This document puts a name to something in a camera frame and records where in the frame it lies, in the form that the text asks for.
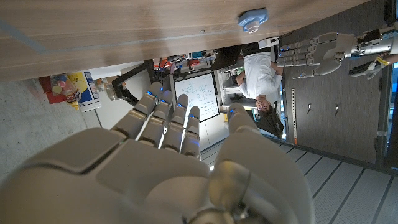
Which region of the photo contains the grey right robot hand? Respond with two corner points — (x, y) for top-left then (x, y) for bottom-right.
(0, 81), (317, 224)

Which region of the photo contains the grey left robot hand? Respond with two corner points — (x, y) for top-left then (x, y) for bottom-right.
(275, 32), (355, 80)

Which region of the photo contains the person in white t-shirt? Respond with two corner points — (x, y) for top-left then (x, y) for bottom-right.
(235, 42), (284, 116)

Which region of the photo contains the whiteboard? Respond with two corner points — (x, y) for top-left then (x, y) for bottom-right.
(174, 72), (220, 123)

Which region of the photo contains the white wipes canister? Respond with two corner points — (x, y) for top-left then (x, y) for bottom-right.
(67, 71), (103, 113)

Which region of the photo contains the white shelf cabinet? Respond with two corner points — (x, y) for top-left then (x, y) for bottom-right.
(216, 63), (259, 110)

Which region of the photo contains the clear candy jar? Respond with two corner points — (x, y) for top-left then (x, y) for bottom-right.
(50, 73), (80, 110)

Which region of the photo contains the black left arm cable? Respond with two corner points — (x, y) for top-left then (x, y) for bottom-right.
(348, 60), (386, 78)

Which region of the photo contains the blue toy camera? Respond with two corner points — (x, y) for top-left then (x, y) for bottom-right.
(238, 7), (269, 34)

